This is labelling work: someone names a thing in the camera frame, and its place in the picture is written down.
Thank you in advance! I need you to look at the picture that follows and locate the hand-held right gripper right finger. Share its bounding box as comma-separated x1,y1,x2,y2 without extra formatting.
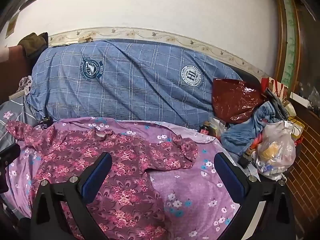
214,152,297,240

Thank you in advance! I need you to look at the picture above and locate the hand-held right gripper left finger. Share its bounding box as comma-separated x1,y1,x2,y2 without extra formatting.
27,152,113,240

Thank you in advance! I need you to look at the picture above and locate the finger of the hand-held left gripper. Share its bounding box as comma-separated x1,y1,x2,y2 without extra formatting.
0,143,21,168

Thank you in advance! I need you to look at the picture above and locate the maroon floral shirt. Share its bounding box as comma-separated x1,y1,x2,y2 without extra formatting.
6,120,198,240

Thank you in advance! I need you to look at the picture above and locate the orange and black tool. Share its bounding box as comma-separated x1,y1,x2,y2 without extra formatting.
239,132,263,168

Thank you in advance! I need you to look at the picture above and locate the grey striped pillow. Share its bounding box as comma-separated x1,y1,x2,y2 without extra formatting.
0,96,42,148

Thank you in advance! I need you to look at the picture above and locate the purple floral blanket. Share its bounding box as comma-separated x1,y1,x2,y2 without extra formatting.
5,116,247,240

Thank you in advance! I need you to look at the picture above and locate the blue denim garment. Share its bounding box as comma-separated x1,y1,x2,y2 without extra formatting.
221,101,283,155

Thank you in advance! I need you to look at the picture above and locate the dark glass bottle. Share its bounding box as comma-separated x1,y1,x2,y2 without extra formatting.
200,121,210,137

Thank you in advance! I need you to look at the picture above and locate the crumpled pale cloth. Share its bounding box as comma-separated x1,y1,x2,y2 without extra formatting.
19,76,33,93

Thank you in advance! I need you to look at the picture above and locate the red plastic bag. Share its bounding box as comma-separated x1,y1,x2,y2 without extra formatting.
212,78,265,124

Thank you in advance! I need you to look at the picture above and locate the brick pattern panel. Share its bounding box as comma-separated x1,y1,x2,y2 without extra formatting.
285,115,320,205

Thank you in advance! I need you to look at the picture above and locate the brown wooden headboard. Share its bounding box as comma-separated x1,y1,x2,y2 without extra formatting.
7,45,35,95

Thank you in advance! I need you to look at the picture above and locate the blue plaid quilt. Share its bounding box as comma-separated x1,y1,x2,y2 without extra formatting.
25,39,242,130

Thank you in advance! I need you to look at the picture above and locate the red paper bag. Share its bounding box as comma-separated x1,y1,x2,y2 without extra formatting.
261,77,288,98

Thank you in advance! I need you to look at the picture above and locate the white cardboard box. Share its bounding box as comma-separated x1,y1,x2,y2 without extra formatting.
290,92,312,108

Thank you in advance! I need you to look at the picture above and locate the olive green garment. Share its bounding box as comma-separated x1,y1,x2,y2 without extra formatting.
19,32,48,58

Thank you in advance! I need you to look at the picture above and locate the wooden framed bamboo painting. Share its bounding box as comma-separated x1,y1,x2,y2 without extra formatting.
272,0,309,88

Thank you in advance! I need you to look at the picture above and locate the yellow wall poster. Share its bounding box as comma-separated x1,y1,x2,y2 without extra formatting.
5,19,17,38

